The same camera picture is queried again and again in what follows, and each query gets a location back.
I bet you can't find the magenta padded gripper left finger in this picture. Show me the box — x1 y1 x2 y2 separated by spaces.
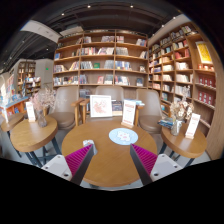
42 144 94 185

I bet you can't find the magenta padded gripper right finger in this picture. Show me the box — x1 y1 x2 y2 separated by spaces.
130 144 182 185

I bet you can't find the round light blue mouse pad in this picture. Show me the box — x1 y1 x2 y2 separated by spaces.
109 128 138 146

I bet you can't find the small white box on table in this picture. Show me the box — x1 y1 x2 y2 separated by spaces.
83 139 98 155

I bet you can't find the round wooden centre table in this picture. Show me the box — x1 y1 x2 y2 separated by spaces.
61 119 158 188

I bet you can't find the round wooden table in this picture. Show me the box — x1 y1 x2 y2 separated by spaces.
160 124 207 167
61 119 158 188
10 115 61 167

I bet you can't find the round wooden right side table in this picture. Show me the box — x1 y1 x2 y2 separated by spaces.
160 124 207 167

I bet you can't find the round wooden left side table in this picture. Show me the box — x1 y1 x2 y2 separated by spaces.
10 115 61 167

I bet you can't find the stack of books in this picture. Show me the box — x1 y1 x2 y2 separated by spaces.
158 117 173 129

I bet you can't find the right beige armchair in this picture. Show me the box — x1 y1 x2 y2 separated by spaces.
136 89 162 134

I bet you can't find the beige armchair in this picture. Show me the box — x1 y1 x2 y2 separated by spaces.
79 85 125 124
136 89 162 134
50 86 83 130

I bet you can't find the white red sign stand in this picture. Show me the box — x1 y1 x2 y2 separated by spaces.
122 100 136 127

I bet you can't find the left beige armchair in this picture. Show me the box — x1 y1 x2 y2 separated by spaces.
50 86 83 130

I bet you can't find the right small white sign card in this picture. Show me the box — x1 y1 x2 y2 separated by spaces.
185 113 200 139

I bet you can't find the small white sign card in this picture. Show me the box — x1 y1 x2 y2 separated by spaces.
26 102 36 122
185 113 200 139

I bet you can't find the right dried flower vase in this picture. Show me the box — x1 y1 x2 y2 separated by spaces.
170 86 194 136

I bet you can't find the dried flower vase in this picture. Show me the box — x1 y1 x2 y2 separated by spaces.
170 86 194 136
30 88 55 128

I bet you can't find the white framed red picture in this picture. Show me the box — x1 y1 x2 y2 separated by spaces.
90 95 112 118

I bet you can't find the left small white sign card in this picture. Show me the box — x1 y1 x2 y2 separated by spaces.
26 102 36 122

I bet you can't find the left dried flower vase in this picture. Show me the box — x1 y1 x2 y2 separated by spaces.
30 88 55 128

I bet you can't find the middle beige armchair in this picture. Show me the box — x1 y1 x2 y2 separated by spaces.
79 85 125 124

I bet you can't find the far left wooden bookshelf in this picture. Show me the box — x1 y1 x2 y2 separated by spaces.
17 61 41 97

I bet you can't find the wooden bookshelf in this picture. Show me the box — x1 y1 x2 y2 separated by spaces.
17 61 41 97
148 19 224 159
53 29 149 97

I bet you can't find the centre wooden bookshelf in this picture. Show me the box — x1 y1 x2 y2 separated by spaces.
53 29 149 97

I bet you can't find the right wooden bookshelf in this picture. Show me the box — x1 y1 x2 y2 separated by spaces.
148 19 224 159

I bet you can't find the yellow poster on shelf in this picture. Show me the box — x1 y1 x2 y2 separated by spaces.
196 41 212 64

